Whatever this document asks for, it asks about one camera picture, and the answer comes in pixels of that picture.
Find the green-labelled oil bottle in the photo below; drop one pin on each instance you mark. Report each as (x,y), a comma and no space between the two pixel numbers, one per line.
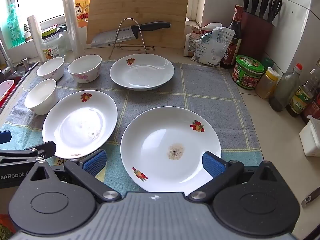
(298,102)

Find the yellow-lidded small jar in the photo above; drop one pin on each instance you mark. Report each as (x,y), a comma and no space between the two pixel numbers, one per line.
(266,87)

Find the dark red knife block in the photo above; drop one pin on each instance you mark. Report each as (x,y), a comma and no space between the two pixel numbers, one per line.
(257,35)

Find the stainless steel sink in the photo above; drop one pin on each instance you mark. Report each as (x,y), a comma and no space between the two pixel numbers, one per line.
(27,72)

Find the silver binder clip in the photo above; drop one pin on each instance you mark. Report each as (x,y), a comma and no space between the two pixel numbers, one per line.
(197,26)

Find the steel kitchen faucet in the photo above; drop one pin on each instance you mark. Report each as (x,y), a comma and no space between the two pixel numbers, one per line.
(5,65)

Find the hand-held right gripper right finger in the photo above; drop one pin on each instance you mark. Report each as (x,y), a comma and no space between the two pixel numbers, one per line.
(213,165)

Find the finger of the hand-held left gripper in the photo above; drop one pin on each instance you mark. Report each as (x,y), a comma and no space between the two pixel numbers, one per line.
(5,137)
(47,148)

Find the steel sink knob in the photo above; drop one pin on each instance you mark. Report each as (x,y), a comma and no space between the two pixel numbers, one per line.
(25,63)

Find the grey checked dish mat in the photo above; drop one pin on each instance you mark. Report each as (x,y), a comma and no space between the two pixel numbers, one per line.
(205,100)

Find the large plastic wrap roll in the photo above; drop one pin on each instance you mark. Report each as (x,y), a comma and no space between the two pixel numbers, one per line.
(71,25)

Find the black kitchen scissors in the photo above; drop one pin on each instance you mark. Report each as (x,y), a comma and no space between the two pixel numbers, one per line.
(274,8)

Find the red wash basin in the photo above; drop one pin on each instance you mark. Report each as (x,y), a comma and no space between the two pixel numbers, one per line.
(3,103)

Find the white plastic box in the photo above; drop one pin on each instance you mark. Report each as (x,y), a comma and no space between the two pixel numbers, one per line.
(311,140)

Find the bamboo cutting board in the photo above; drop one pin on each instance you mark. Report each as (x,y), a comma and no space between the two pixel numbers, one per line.
(140,2)

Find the clear bottle with red cap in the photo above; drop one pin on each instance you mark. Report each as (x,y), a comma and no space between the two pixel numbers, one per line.
(282,92)

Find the white plastic tub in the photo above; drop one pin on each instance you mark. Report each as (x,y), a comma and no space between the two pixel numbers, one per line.
(5,90)

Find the dark red sauce bottle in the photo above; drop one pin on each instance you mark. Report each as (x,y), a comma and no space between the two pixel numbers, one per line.
(312,110)

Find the orange cooking wine jug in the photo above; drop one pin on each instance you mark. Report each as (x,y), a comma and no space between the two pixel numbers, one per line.
(80,10)

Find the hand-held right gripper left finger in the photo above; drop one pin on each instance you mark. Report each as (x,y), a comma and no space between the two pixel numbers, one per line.
(94,163)

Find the green-lidded sauce jar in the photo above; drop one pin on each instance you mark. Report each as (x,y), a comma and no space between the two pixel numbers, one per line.
(246,76)

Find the white fruit-print plate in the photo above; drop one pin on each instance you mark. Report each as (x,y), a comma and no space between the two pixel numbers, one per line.
(162,135)
(142,72)
(77,122)

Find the white floral bowl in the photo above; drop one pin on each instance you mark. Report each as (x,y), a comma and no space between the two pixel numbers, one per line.
(51,66)
(83,66)
(40,95)

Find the dark soy sauce bottle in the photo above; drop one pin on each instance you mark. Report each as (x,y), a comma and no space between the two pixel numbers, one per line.
(233,30)

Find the green dish soap bottle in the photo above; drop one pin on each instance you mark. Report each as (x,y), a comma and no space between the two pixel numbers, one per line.
(13,27)

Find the small plastic wrap roll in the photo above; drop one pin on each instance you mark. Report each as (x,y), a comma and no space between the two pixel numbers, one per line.
(35,35)

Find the white printed food bag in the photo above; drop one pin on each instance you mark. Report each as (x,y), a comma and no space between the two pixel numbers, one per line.
(212,45)

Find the glass jar with green lid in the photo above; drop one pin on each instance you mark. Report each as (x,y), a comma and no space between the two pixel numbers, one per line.
(51,50)

